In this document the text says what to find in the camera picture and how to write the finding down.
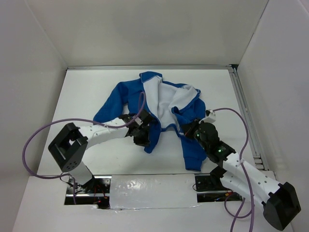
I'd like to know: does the blue jacket white lining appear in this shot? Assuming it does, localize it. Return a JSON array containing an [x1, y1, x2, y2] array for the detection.
[[93, 71, 207, 172]]

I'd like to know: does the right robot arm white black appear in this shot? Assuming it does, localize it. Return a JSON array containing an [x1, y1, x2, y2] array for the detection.
[[181, 120, 301, 231]]

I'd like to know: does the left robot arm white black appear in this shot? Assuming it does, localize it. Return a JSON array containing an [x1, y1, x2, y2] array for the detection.
[[48, 110, 154, 193]]

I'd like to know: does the white taped cover plate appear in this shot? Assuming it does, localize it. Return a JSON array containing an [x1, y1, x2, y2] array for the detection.
[[109, 174, 198, 210]]

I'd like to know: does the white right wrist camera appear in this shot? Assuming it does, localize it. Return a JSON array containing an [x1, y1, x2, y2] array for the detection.
[[203, 110, 216, 123]]

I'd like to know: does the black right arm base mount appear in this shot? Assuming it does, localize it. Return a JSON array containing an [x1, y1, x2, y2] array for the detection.
[[192, 174, 225, 192]]

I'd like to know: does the aluminium frame rail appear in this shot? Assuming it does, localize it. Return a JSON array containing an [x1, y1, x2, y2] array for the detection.
[[57, 65, 268, 174]]

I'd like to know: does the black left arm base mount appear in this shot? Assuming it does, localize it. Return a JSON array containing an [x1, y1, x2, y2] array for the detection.
[[60, 175, 112, 209]]

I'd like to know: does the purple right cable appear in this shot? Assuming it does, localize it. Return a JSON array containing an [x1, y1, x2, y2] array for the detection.
[[212, 107, 257, 232]]

